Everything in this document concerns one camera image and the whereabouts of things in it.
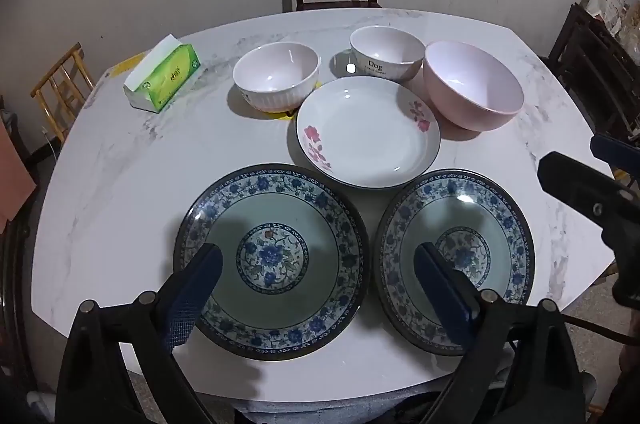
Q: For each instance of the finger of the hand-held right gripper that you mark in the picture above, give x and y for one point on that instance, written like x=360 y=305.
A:
x=575 y=184
x=617 y=157

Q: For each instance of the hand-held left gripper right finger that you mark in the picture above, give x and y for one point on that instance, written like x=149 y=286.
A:
x=440 y=284

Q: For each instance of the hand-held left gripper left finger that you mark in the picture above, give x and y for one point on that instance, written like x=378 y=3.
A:
x=192 y=289

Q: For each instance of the blue floral plate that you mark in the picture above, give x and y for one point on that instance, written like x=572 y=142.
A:
x=300 y=294
x=480 y=214

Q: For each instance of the pink bowl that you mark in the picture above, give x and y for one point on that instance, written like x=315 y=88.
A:
x=465 y=79

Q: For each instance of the white plate with pink flowers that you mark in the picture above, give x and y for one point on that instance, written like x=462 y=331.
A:
x=365 y=139

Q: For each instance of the white bowl with black print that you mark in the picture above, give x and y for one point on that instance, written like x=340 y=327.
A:
x=385 y=49

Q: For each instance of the white ribbed bowl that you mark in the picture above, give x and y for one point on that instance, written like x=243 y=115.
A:
x=275 y=69

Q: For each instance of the dark wooden armchair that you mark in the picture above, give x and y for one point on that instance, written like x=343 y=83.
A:
x=14 y=284

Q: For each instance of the round yellow sticker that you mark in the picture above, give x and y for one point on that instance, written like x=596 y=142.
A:
x=286 y=114

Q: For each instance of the orange cloth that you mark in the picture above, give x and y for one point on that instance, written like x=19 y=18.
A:
x=15 y=174

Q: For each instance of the green tissue box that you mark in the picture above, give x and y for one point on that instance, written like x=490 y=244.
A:
x=165 y=77

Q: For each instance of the rectangular yellow sticker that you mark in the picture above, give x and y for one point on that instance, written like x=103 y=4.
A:
x=122 y=65

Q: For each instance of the bamboo chair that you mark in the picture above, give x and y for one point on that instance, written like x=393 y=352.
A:
x=65 y=77

